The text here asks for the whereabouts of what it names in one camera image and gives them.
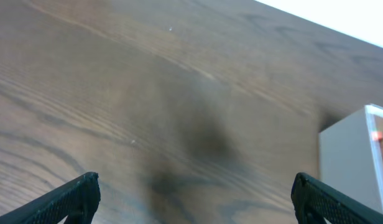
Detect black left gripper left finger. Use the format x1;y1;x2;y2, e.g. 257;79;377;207
0;172;101;224

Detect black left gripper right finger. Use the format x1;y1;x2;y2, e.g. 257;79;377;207
291;172;383;224

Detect red toy car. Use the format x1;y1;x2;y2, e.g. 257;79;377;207
371;131;383;142

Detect white cardboard box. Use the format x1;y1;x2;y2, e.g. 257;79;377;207
319;104;383;214

